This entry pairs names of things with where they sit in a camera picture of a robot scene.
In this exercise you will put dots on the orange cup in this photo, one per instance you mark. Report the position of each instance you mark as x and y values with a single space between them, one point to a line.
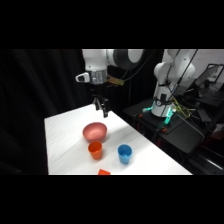
95 150

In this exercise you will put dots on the black robot stand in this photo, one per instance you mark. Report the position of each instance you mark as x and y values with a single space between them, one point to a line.
180 133

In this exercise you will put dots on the white tablecloth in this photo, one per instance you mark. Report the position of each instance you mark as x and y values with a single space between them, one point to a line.
100 156

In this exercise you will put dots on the black laptop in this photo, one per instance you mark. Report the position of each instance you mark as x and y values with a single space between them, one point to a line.
208 77

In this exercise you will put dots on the pink bowl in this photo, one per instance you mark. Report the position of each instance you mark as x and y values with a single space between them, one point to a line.
95 131

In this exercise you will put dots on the black curtain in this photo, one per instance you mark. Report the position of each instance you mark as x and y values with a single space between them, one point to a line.
33 100

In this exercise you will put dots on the tan bracket on wrist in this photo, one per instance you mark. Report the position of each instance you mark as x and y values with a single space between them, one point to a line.
116 81

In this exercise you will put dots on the blue cup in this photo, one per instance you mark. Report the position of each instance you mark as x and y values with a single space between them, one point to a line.
124 154

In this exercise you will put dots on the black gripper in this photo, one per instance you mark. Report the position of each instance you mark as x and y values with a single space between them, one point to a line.
98 89

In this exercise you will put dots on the orange block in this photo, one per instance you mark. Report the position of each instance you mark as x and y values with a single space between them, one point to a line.
104 172

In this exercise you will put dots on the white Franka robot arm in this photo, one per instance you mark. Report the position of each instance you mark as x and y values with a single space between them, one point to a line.
173 71

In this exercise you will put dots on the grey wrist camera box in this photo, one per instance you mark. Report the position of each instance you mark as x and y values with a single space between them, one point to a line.
82 77

